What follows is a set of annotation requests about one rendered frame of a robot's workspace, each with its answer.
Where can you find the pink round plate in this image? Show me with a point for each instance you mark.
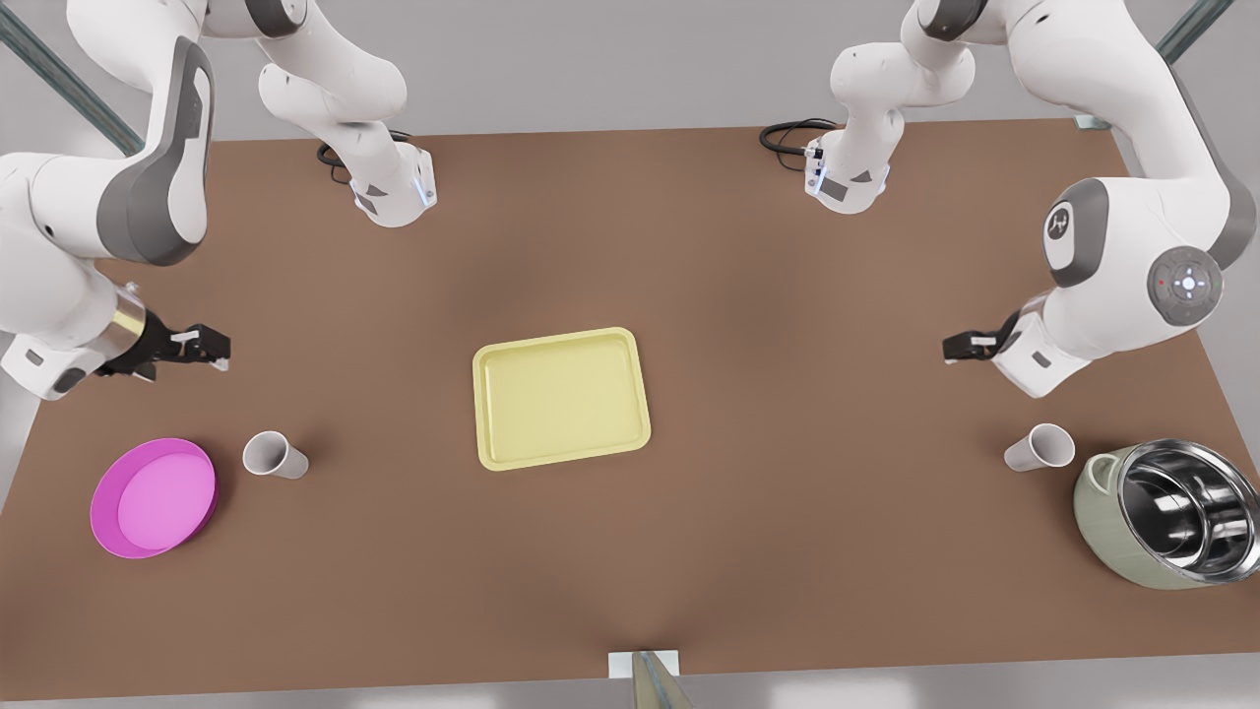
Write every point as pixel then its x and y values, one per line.
pixel 154 498

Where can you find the silver frame post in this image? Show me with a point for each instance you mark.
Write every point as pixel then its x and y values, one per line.
pixel 1181 39
pixel 59 79
pixel 650 679

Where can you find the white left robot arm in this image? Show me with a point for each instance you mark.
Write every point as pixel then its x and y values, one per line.
pixel 1122 236

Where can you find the yellow rectangular tray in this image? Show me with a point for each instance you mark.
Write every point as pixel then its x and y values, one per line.
pixel 561 399

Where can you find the white cup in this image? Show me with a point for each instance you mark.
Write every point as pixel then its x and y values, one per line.
pixel 274 455
pixel 1040 448

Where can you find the green steel-lined pot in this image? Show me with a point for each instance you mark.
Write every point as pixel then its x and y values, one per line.
pixel 1171 512

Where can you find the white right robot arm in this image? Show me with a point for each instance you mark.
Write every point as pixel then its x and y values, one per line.
pixel 148 197

